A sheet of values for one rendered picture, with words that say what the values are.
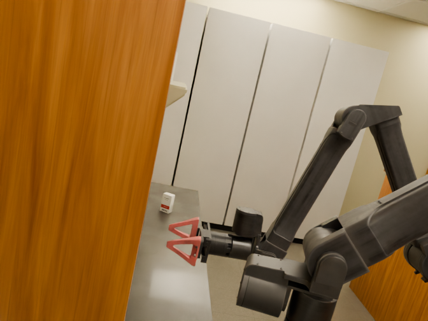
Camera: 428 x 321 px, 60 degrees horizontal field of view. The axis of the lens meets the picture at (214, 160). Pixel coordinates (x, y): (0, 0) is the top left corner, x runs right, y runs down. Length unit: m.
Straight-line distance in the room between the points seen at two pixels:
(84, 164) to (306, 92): 3.47
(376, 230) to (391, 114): 0.47
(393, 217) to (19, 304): 0.52
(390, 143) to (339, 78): 3.08
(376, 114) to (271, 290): 0.53
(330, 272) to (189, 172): 3.38
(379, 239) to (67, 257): 0.41
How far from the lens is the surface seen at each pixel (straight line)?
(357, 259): 0.49
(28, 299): 0.62
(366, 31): 4.61
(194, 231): 0.97
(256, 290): 0.51
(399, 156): 0.94
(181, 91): 0.57
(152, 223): 1.50
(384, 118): 0.91
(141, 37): 0.49
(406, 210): 0.49
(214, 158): 3.78
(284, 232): 0.91
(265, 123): 3.79
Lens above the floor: 1.53
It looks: 12 degrees down
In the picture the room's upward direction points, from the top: 13 degrees clockwise
